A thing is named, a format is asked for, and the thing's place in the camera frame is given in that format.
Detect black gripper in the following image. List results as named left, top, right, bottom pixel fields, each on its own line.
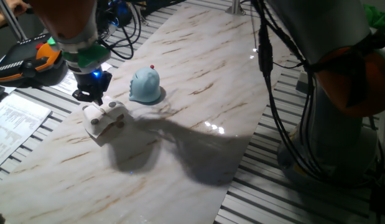
left=72, top=70, right=113, bottom=106

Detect person's bare forearm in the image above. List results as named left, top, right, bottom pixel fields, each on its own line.
left=0, top=11, right=13, bottom=31

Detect person's bare hand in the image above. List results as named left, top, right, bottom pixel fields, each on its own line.
left=4, top=0, right=29, bottom=17

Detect white folded coin holder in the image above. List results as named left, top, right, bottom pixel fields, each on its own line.
left=82, top=98, right=129, bottom=139

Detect light blue plush toy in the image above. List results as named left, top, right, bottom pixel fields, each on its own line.
left=128, top=64, right=162, bottom=104

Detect black orange teach pendant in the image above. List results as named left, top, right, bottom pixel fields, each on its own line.
left=0, top=33, right=65, bottom=84

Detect large printed paper sheet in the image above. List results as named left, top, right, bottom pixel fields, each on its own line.
left=0, top=92, right=52, bottom=172

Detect green cloth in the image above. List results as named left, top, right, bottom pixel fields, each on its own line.
left=362, top=2, right=385, bottom=32

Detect black wrist cables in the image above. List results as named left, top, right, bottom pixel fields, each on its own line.
left=97, top=0, right=187, bottom=60

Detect aluminium frame pole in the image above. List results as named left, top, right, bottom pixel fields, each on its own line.
left=225, top=0, right=246, bottom=16
left=0, top=0, right=29, bottom=42

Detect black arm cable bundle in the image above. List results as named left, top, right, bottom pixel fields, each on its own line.
left=250, top=0, right=327, bottom=185

